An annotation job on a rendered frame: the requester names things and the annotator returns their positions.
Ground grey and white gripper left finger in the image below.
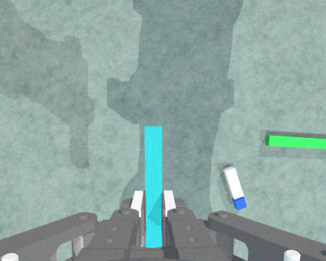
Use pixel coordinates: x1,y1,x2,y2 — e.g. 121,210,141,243
0,191,146,261

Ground small blue block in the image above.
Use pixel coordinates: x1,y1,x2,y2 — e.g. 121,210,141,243
233,197,247,210

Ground green rod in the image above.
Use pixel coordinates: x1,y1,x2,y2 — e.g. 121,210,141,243
265,135,326,149

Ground turquoise rod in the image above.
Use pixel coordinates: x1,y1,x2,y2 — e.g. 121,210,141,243
145,126,162,248

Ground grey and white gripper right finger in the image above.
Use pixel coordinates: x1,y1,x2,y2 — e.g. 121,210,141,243
162,191,326,261

